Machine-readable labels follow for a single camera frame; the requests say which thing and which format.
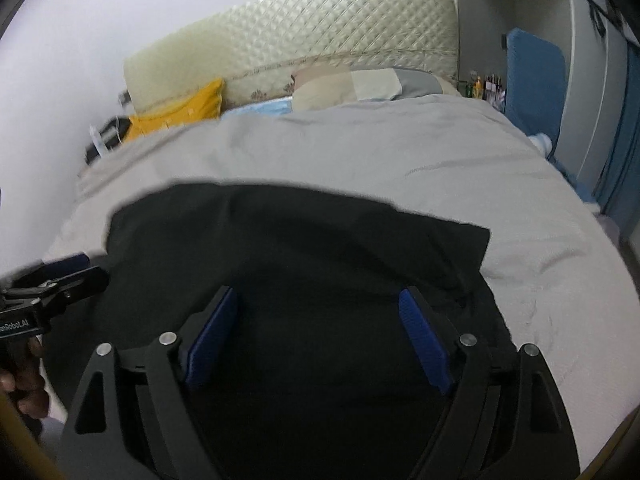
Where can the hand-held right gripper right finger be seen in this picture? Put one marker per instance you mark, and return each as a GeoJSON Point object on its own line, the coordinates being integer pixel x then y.
{"type": "Point", "coordinates": [425, 340]}

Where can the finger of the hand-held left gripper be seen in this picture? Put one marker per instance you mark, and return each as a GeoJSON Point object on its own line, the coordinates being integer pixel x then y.
{"type": "Point", "coordinates": [80, 285]}
{"type": "Point", "coordinates": [67, 263]}

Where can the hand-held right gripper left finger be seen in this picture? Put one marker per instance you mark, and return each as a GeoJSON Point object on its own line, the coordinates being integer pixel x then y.
{"type": "Point", "coordinates": [212, 340]}

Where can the black puffer jacket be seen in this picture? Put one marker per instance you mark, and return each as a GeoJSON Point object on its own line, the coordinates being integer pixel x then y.
{"type": "Point", "coordinates": [310, 260]}

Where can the person's left hand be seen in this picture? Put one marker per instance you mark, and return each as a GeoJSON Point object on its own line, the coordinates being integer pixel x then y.
{"type": "Point", "coordinates": [25, 380]}

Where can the white bottle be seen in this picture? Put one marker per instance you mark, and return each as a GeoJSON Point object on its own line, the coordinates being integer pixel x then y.
{"type": "Point", "coordinates": [99, 142]}

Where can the black bag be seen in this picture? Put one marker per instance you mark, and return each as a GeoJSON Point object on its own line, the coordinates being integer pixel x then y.
{"type": "Point", "coordinates": [112, 130]}

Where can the yellow pillow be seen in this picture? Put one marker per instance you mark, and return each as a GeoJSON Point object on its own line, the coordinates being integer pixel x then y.
{"type": "Point", "coordinates": [185, 107]}

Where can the bed with grey cover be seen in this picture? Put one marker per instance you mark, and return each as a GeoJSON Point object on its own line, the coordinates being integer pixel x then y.
{"type": "Point", "coordinates": [350, 150]}

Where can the white blue cloth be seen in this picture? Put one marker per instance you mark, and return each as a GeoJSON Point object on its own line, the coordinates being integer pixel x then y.
{"type": "Point", "coordinates": [542, 144]}

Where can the light blue pillow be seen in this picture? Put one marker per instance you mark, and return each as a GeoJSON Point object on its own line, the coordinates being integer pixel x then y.
{"type": "Point", "coordinates": [265, 107]}

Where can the cluster of small bottles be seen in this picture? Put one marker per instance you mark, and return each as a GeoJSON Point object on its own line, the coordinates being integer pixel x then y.
{"type": "Point", "coordinates": [482, 90]}

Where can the patchwork pillow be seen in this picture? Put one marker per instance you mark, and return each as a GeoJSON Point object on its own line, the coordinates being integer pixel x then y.
{"type": "Point", "coordinates": [370, 85]}

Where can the blue padded board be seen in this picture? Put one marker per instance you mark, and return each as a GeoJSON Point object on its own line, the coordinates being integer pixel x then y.
{"type": "Point", "coordinates": [532, 85]}

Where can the white wardrobe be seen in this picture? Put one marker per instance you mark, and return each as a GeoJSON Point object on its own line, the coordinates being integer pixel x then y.
{"type": "Point", "coordinates": [580, 60]}

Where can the cream quilted headboard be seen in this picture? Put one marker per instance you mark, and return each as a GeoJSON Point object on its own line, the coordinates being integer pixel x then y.
{"type": "Point", "coordinates": [325, 25]}

